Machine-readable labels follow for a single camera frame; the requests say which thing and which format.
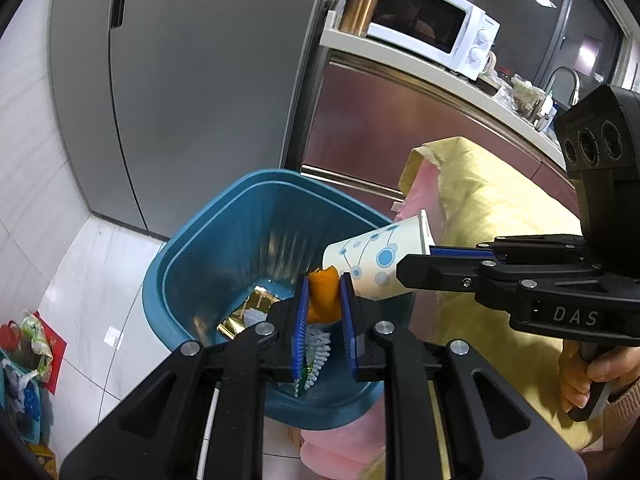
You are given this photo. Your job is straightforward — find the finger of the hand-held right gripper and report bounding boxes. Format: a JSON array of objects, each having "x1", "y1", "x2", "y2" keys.
[
  {"x1": 395, "y1": 252, "x2": 482, "y2": 297},
  {"x1": 429, "y1": 241, "x2": 502, "y2": 262}
]

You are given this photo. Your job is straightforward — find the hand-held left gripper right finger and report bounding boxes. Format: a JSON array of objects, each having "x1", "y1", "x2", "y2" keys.
[{"x1": 338, "y1": 272, "x2": 588, "y2": 480}]

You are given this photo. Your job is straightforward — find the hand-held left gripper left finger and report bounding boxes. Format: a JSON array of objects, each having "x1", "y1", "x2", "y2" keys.
[{"x1": 60, "y1": 274, "x2": 312, "y2": 480}]

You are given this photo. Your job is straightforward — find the white foam fruit net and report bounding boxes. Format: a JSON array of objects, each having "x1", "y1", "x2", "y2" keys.
[{"x1": 244, "y1": 309, "x2": 333, "y2": 363}]

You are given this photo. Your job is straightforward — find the orange peel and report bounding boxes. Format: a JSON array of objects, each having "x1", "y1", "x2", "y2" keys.
[{"x1": 305, "y1": 266, "x2": 344, "y2": 325}]

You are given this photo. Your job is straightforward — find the gold foil wrapper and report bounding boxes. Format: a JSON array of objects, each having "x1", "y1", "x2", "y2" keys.
[{"x1": 215, "y1": 285, "x2": 281, "y2": 342}]

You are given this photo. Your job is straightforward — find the white paper cup blue dots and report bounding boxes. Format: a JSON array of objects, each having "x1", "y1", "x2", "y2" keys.
[{"x1": 322, "y1": 210, "x2": 434, "y2": 302}]

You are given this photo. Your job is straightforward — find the blue plastic bin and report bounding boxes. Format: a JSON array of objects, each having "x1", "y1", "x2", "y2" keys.
[{"x1": 141, "y1": 169, "x2": 417, "y2": 432}]

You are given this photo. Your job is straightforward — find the person's right forearm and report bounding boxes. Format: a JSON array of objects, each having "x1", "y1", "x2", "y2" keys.
[{"x1": 597, "y1": 385, "x2": 640, "y2": 456}]

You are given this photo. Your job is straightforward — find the person's right hand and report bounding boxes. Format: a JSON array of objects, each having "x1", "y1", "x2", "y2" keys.
[{"x1": 558, "y1": 341, "x2": 640, "y2": 413}]

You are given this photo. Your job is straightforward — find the green white wrapper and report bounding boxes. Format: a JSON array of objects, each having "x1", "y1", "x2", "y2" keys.
[{"x1": 294, "y1": 354, "x2": 323, "y2": 397}]

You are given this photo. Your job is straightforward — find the yellow quilted tablecloth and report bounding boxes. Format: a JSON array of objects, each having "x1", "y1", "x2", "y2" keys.
[{"x1": 360, "y1": 136, "x2": 613, "y2": 480}]

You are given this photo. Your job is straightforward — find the steel kitchen faucet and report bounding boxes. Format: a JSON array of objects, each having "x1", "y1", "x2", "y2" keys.
[{"x1": 531, "y1": 66, "x2": 581, "y2": 129}]

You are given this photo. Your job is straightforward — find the plastic food container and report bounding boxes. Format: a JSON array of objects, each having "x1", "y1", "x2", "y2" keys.
[{"x1": 507, "y1": 74, "x2": 545, "y2": 111}]

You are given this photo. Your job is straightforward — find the kitchen counter with purple cabinets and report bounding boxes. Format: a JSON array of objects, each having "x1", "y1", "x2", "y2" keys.
[{"x1": 299, "y1": 25, "x2": 587, "y2": 213}]

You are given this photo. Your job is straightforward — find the white microwave oven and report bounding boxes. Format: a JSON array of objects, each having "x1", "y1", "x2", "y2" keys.
[{"x1": 366, "y1": 0, "x2": 502, "y2": 81}]

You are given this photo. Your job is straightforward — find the red bag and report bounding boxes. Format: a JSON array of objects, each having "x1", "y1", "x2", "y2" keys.
[{"x1": 0, "y1": 310, "x2": 69, "y2": 396}]

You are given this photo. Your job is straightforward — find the grey refrigerator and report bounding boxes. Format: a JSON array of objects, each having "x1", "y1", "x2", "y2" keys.
[{"x1": 47, "y1": 0, "x2": 342, "y2": 242}]

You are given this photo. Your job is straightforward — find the yellow box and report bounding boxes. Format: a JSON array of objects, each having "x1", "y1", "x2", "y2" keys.
[{"x1": 24, "y1": 441, "x2": 57, "y2": 477}]

